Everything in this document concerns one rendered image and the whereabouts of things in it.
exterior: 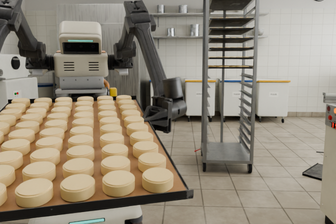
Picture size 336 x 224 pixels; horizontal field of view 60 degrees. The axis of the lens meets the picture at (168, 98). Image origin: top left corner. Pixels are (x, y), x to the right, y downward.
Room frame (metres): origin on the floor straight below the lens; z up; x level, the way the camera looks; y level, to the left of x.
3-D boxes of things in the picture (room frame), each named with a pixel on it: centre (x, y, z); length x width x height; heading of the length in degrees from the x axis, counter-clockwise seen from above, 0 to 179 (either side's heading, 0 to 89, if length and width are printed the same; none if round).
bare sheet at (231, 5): (3.06, -0.61, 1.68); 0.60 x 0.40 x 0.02; 175
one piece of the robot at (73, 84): (1.51, 0.45, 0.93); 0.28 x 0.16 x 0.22; 104
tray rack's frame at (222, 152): (3.05, -0.61, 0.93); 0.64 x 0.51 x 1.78; 175
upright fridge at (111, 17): (5.39, 1.17, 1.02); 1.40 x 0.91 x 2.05; 87
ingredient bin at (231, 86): (5.41, -1.24, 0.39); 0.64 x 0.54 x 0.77; 176
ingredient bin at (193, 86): (5.44, -0.59, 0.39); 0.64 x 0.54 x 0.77; 178
